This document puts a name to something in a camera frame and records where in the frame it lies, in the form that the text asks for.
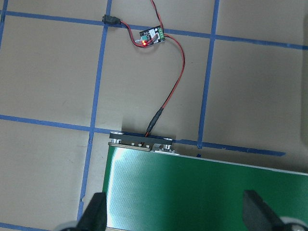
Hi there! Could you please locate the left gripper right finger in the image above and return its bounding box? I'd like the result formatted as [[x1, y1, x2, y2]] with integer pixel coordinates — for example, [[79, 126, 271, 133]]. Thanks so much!
[[242, 190, 284, 231]]

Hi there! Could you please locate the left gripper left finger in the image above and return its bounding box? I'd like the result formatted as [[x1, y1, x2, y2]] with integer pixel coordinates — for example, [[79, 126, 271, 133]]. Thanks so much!
[[76, 192, 107, 231]]

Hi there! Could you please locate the green conveyor belt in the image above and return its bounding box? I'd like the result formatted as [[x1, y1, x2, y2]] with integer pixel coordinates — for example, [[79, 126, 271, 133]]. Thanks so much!
[[103, 131, 308, 231]]

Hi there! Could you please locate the small motor controller board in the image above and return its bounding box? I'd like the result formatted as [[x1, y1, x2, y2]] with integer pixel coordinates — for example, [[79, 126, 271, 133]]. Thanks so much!
[[134, 26, 165, 47]]

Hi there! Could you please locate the red black power cable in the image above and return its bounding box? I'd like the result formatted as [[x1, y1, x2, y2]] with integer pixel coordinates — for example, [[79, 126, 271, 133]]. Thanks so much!
[[102, 0, 186, 138]]

